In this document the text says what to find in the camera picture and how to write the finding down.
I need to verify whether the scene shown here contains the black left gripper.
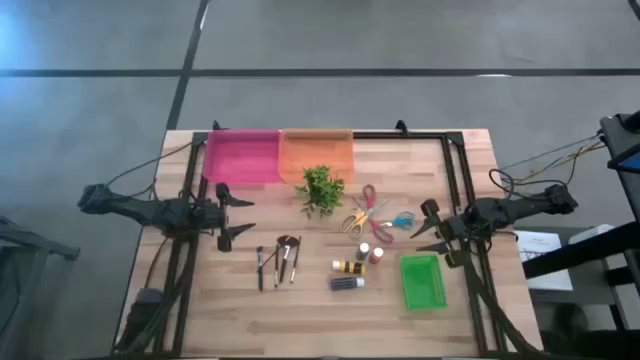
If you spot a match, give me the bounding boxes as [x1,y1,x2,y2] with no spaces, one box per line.
[198,182,257,253]

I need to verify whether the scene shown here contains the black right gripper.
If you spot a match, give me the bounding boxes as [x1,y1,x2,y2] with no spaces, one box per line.
[410,198,476,269]

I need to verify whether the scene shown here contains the blue-handled scissors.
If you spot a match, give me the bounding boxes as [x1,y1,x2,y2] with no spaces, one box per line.
[375,210,417,232]

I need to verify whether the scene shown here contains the long thin black paintbrush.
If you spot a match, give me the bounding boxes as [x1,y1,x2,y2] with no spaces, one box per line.
[260,245,282,271]

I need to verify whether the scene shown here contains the red-handled scissors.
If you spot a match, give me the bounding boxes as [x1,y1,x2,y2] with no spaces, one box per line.
[351,183,396,245]

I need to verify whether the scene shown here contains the yellow-handled scissors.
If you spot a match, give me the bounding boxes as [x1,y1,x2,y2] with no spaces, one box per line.
[340,198,392,240]

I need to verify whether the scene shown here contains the yellow paint bottle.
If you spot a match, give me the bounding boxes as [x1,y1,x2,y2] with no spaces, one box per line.
[331,259,367,277]

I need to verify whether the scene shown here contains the dark blue paint bottle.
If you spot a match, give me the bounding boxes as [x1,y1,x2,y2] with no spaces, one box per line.
[329,277,366,292]

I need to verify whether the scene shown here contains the green plastic bin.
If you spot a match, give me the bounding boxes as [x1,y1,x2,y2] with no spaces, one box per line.
[399,253,449,312]

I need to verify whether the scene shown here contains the pink translucent plastic bin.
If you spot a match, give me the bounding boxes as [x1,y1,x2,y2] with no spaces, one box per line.
[202,128,284,185]

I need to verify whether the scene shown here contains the green plant in white pot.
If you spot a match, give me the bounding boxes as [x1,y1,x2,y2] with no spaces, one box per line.
[293,164,347,220]

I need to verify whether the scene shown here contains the orange translucent plastic bin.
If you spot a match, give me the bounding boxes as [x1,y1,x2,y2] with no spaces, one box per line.
[278,128,356,185]

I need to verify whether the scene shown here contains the dark grey power box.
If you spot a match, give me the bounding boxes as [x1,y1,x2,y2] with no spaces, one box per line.
[130,287,165,321]

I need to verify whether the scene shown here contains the white printed paper sheet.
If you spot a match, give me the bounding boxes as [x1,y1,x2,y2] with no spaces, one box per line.
[514,229,574,292]

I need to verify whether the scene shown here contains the black equipment cart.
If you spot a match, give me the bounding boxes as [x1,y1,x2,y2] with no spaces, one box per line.
[522,110,640,360]

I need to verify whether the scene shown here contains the white box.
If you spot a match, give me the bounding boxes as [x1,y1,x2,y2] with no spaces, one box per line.
[568,223,616,246]

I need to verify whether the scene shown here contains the dark grey stand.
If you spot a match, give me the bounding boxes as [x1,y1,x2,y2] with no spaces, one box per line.
[0,214,81,360]

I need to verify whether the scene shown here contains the blue lit screen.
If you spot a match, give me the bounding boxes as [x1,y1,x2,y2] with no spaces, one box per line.
[607,149,640,175]

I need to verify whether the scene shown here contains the black cable bundle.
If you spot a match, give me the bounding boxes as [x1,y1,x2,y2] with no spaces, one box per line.
[462,257,549,359]
[113,234,199,354]

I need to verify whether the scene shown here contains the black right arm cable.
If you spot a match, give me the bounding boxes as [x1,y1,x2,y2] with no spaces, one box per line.
[488,168,571,201]

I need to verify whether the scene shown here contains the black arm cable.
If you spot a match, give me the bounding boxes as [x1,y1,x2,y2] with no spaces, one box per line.
[488,168,571,201]
[103,141,195,190]

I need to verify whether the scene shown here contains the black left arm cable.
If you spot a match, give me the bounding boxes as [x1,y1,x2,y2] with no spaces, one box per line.
[103,141,195,190]

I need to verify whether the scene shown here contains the black aluminium table frame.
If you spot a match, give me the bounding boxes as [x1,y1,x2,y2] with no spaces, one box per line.
[112,129,549,360]

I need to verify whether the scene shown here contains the wire bundle to cart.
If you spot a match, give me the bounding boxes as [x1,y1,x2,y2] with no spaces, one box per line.
[499,132,606,181]

